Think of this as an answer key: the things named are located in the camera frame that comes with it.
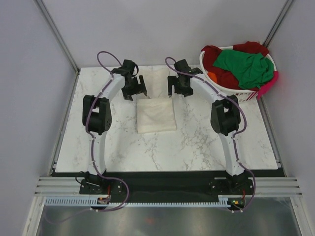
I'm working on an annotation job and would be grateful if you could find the pink t shirt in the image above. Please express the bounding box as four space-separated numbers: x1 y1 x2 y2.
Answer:
257 71 279 100

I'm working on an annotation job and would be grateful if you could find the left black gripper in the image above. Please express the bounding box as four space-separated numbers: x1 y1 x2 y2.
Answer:
122 76 147 102

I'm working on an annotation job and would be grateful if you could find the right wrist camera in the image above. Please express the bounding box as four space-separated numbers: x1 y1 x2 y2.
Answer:
173 59 192 75

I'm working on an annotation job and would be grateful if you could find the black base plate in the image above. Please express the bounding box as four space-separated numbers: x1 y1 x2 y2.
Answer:
52 168 285 203

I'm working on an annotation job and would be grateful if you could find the cream white t shirt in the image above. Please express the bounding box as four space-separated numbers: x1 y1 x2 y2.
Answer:
136 67 177 134

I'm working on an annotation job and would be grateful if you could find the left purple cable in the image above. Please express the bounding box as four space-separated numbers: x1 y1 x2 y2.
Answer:
45 51 130 225

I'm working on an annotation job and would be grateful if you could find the white slotted cable duct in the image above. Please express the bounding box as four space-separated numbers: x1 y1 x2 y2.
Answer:
45 195 244 207

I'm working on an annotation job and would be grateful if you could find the white laundry basket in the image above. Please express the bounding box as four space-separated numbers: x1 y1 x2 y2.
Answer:
199 41 273 102

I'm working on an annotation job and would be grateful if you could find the aluminium frame rail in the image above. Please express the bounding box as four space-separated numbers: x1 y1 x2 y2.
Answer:
34 0 80 75

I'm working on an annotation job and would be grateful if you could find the green t shirt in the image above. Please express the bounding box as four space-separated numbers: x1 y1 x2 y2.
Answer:
213 50 274 89

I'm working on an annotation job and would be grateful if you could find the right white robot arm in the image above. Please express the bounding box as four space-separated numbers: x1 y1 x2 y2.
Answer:
136 76 247 194

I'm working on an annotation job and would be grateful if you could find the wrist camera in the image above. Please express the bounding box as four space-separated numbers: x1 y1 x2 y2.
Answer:
173 59 192 75
122 59 139 76

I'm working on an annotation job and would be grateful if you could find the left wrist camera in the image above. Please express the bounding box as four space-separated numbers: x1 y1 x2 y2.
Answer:
122 59 139 76

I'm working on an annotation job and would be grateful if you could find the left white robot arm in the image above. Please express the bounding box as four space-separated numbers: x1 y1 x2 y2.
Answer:
82 74 147 176

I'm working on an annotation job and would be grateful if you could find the dark red t shirt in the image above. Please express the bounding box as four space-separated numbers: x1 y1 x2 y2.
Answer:
202 41 274 91

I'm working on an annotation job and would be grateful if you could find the orange t shirt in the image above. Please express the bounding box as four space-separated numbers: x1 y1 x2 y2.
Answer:
207 72 217 83

